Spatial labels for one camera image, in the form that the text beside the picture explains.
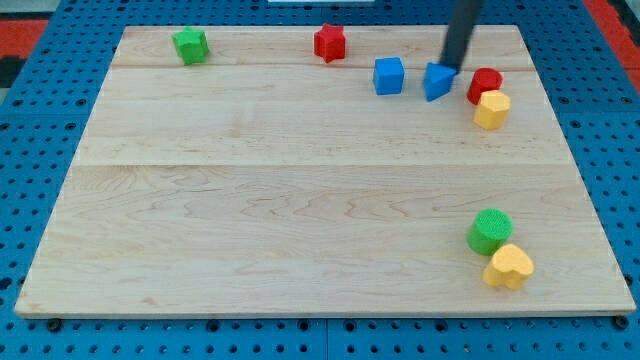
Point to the blue triangle block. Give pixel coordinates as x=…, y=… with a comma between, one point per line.
x=437, y=81

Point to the blue cube block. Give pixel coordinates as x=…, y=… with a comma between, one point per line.
x=388, y=77

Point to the red star block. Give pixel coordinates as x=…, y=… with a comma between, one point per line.
x=329, y=42

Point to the green cylinder block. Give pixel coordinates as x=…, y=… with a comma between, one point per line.
x=489, y=231

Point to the green star block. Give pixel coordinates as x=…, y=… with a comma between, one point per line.
x=191, y=45

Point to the yellow hexagon block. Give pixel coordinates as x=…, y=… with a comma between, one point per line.
x=492, y=110

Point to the red cylinder block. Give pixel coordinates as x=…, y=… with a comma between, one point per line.
x=484, y=79

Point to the yellow heart block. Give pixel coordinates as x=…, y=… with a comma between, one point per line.
x=509, y=266

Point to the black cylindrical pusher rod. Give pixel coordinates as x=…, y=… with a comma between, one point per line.
x=459, y=31

